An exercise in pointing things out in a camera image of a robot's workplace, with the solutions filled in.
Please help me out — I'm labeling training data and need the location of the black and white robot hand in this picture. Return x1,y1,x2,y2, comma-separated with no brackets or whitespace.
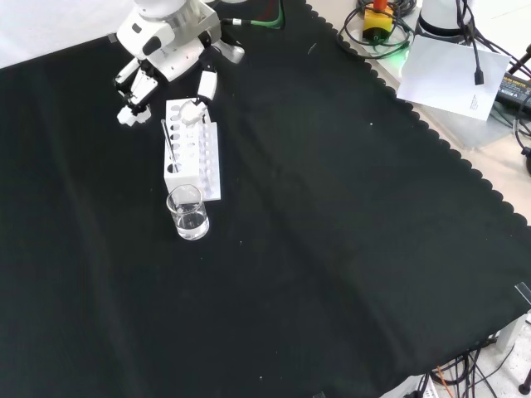
112,11,246,128

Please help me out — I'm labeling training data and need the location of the glass rod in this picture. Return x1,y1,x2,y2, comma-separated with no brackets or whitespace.
160,119,180,173

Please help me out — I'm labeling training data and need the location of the white test tube rack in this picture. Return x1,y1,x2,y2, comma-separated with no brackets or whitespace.
163,98,222,203

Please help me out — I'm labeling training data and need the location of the clear glass beaker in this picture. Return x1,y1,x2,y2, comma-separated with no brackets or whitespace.
165,184,210,241

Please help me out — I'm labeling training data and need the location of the yellow stop button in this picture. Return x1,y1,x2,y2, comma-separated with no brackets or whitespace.
362,0,394,44

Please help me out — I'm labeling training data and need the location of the black bench cloth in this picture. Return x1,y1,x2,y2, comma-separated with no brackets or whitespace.
0,0,531,398

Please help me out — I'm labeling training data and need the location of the white paper sheet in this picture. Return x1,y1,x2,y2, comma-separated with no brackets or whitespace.
396,34,511,122

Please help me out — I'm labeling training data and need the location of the black power adapter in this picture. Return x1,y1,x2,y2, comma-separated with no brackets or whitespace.
494,71,531,109

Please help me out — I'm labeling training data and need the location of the black tripod leg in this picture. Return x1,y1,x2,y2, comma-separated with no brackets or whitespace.
506,42,531,80

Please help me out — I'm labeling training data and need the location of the green cable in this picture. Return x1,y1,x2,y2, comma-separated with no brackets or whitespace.
218,0,288,31

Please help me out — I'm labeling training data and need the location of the black looped cable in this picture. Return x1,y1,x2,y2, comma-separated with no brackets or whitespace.
338,0,416,54

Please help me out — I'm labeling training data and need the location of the black cable with plug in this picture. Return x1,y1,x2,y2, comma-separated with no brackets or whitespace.
455,0,487,86

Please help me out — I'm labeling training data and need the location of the orange cable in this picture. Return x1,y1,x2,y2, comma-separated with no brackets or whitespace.
436,365,458,398

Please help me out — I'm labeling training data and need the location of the black cable bundle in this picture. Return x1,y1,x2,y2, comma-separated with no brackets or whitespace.
408,337,531,398

